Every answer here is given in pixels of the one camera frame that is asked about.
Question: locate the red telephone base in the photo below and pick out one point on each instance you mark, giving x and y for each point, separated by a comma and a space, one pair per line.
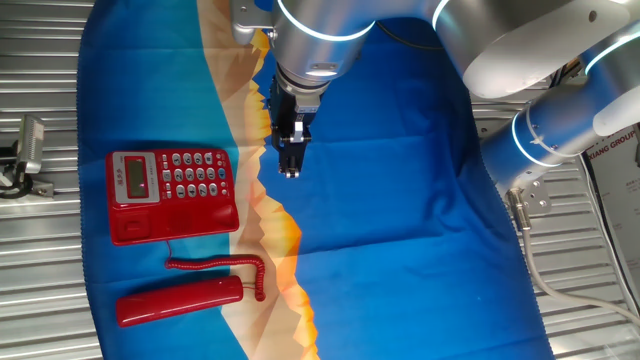
200, 220

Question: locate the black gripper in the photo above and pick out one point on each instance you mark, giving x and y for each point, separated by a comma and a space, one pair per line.
282, 110

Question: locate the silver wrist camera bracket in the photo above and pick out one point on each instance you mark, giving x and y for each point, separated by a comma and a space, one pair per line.
245, 25

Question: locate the blue landscape print cloth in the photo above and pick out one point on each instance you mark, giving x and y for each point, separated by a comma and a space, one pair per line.
400, 250

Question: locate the white printed sign board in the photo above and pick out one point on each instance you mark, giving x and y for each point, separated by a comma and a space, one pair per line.
620, 175

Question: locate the red telephone handset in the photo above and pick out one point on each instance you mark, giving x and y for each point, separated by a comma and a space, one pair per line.
175, 300

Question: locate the black camera clamp mount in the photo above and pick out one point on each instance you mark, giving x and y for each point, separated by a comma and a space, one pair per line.
20, 187

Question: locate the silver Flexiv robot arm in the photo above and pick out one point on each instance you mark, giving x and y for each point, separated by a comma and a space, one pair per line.
500, 45

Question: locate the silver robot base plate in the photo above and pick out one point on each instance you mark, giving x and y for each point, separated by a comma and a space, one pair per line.
537, 197

